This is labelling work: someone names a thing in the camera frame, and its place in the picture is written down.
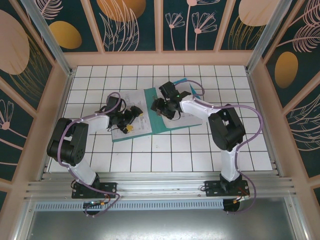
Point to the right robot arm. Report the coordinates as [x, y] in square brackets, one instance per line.
[227, 130]

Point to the aluminium corner post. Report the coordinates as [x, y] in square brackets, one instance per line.
[48, 37]
[264, 37]

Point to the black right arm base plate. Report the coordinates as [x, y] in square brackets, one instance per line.
[212, 188]

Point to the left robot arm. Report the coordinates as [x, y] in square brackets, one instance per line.
[67, 140]

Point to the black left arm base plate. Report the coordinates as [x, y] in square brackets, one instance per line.
[107, 190]

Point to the aluminium mounting beam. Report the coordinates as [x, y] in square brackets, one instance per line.
[160, 185]

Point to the grey metal sheet panel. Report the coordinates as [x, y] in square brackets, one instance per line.
[160, 225]

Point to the teal file folder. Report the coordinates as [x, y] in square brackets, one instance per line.
[155, 125]

